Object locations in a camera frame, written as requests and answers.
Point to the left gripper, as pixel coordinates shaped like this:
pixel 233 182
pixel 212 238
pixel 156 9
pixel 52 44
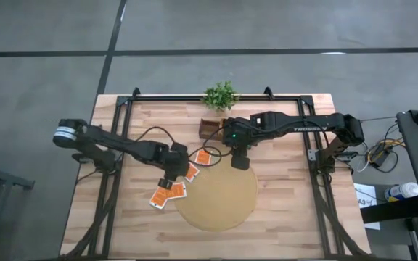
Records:
pixel 176 159

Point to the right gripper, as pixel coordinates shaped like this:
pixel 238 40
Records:
pixel 239 134

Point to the brown wooden compartment box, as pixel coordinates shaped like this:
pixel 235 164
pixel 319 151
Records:
pixel 209 127

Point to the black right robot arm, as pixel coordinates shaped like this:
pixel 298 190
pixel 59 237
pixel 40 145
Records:
pixel 303 125

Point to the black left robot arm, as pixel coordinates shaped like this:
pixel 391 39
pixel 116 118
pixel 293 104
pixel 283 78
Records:
pixel 114 143

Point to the round woven placemat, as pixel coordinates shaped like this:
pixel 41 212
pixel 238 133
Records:
pixel 216 203

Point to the green plant in white pot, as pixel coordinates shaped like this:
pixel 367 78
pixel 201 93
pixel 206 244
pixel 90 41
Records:
pixel 220 97

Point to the white paper sheet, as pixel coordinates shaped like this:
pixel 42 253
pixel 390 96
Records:
pixel 363 190

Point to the black power supply box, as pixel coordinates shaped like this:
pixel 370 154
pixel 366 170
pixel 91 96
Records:
pixel 377 155

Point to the white wipes canister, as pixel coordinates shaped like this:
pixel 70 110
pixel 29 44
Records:
pixel 401 192

